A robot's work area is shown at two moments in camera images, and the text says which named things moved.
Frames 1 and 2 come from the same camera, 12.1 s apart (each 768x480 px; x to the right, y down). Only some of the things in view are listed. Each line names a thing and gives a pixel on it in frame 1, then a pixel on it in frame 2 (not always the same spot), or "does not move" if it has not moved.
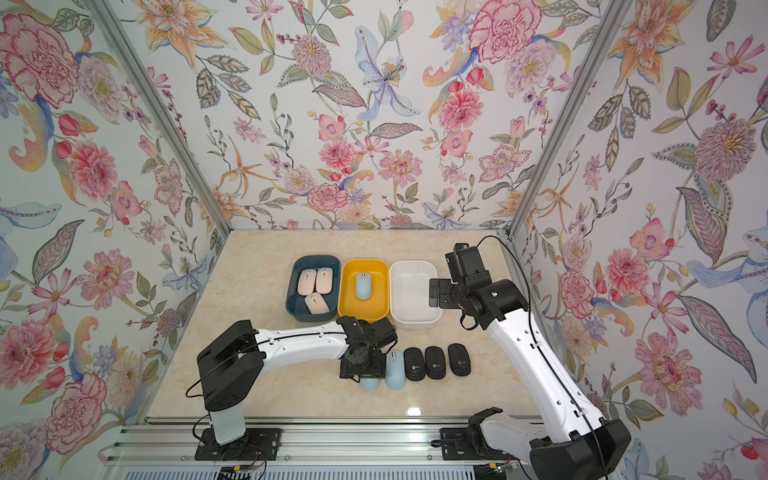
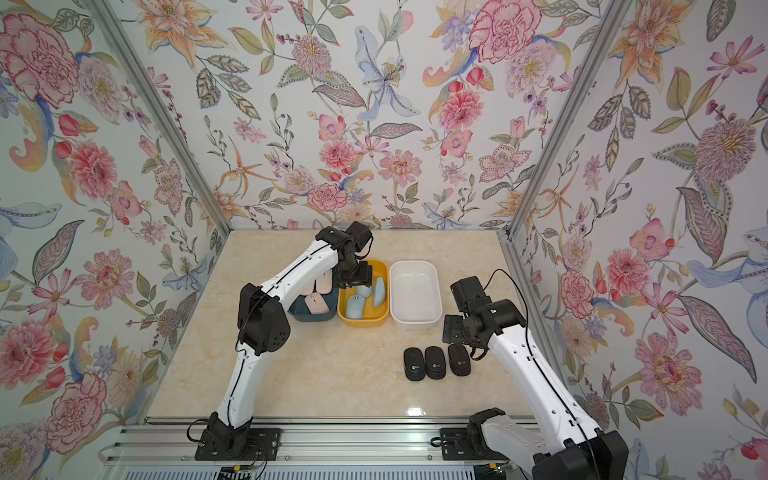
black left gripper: x=378 y=370 → x=365 y=276
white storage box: x=409 y=294 does not move
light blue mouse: x=370 y=384 → x=355 y=308
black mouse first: x=414 y=364 does not move
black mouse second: x=435 y=363 does not move
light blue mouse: x=395 y=371 → x=379 y=292
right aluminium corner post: x=605 y=34 does not move
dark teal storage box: x=296 y=305 does not move
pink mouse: x=324 y=280 does not move
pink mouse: x=316 y=303 does not move
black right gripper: x=445 y=285 → x=452 y=329
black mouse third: x=460 y=363 does not move
